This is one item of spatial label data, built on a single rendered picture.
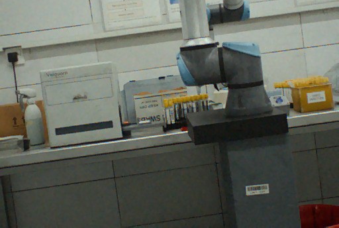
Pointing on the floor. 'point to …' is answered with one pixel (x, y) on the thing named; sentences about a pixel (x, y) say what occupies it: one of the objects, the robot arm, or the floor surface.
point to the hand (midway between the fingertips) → (207, 93)
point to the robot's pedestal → (260, 182)
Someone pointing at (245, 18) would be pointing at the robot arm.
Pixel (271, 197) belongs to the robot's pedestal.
